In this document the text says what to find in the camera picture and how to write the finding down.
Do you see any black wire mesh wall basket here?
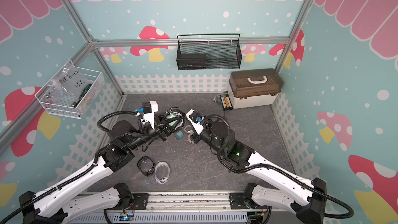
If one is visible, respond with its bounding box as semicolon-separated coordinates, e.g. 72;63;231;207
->
177;33;242;70

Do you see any green wall charger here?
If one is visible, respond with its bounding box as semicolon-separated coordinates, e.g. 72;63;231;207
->
165;113;181;125

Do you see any clear labelled plastic bag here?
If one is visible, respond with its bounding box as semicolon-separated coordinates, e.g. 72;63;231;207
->
45;61;92;107

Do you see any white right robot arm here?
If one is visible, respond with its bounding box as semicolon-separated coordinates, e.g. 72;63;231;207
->
190;120;327;224

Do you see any white coiled cable small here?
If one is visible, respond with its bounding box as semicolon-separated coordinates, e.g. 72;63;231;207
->
184;125;194;133

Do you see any green tool in basket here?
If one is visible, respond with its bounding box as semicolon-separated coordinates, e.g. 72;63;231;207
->
71;84;92;108

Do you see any white wire wall basket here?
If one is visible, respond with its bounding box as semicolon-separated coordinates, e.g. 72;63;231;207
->
35;60;105;119

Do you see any brown lid storage box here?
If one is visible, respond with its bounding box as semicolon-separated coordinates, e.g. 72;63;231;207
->
228;68;284;109

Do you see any black box in basket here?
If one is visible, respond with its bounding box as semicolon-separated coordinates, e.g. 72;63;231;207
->
176;54;207;70

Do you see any black yellow battery charger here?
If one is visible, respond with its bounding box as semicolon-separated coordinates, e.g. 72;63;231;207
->
220;94;233;111

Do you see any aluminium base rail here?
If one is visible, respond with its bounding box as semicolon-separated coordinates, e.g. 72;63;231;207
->
73;191;269;224

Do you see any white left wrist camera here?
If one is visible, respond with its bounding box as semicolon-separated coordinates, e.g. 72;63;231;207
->
136;101;159;129

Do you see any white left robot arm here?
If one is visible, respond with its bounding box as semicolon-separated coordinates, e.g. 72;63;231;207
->
16;114;184;224

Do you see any teal wall charger left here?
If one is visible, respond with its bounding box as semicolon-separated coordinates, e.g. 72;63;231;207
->
175;131;183;140

